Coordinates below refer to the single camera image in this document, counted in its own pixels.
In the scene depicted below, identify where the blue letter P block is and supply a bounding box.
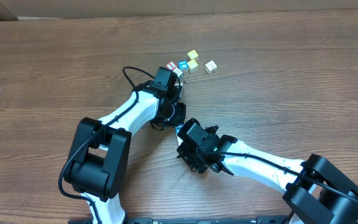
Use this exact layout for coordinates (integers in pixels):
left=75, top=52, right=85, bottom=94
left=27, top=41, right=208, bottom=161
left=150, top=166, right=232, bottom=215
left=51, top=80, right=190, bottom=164
left=175, top=125, right=183, bottom=134

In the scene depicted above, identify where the white block hammer picture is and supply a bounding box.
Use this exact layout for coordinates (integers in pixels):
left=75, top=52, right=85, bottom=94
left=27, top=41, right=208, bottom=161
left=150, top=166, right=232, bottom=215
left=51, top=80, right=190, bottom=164
left=177, top=136, right=183, bottom=146

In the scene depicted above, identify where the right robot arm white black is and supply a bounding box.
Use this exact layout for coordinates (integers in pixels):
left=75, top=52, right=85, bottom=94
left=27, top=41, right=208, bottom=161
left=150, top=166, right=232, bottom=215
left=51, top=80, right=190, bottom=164
left=177, top=118, right=358, bottom=224

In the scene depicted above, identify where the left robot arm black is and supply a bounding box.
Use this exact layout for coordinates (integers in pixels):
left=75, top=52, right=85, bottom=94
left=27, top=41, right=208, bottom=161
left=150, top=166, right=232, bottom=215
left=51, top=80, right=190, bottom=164
left=58, top=67, right=186, bottom=223

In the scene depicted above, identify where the white block red M side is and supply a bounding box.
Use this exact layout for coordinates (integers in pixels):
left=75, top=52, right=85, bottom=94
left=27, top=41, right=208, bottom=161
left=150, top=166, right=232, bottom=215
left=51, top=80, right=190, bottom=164
left=180, top=83, right=185, bottom=99

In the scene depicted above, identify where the white block green side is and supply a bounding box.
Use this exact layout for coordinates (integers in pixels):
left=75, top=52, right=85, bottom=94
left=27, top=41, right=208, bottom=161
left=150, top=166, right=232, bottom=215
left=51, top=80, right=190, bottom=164
left=173, top=68, right=183, bottom=79

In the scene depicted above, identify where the red letter I block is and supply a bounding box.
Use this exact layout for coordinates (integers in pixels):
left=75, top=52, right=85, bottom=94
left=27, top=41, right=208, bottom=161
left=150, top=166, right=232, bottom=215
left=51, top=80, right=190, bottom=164
left=166, top=61, right=177, bottom=70

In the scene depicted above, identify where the yellow block near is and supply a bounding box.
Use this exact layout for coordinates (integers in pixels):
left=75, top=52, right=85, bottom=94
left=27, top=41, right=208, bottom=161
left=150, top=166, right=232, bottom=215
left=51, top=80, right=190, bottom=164
left=187, top=59, right=198, bottom=73

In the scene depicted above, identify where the yellow block far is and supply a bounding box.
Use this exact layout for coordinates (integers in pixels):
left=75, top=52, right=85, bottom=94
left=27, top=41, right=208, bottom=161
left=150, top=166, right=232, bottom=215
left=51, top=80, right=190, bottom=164
left=187, top=50, right=199, bottom=61

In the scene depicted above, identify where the white block yellow side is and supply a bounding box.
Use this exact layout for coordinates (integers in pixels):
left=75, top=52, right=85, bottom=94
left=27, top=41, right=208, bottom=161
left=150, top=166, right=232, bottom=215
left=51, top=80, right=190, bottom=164
left=205, top=60, right=217, bottom=74

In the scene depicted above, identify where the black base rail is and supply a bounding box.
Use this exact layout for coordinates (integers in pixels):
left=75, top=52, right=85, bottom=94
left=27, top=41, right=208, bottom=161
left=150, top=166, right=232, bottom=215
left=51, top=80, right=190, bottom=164
left=68, top=215, right=345, bottom=224

